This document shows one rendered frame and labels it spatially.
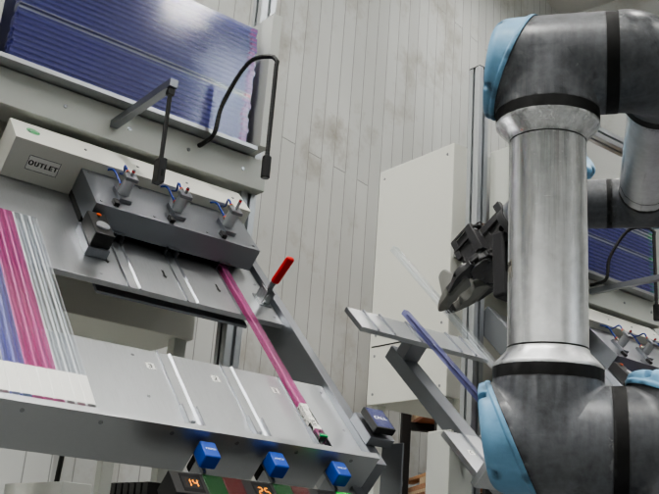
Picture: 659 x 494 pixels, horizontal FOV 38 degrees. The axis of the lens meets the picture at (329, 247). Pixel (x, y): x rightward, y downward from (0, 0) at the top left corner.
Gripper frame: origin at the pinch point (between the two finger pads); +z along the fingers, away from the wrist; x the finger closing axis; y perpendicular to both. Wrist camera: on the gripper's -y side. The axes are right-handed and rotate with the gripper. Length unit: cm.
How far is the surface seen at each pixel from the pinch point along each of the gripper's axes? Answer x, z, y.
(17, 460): -39, 267, 158
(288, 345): 18.8, 21.6, 5.2
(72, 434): 67, 14, -28
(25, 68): 68, 15, 54
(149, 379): 53, 15, -15
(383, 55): -307, 151, 498
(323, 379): 18.8, 16.3, -6.8
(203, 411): 46, 14, -20
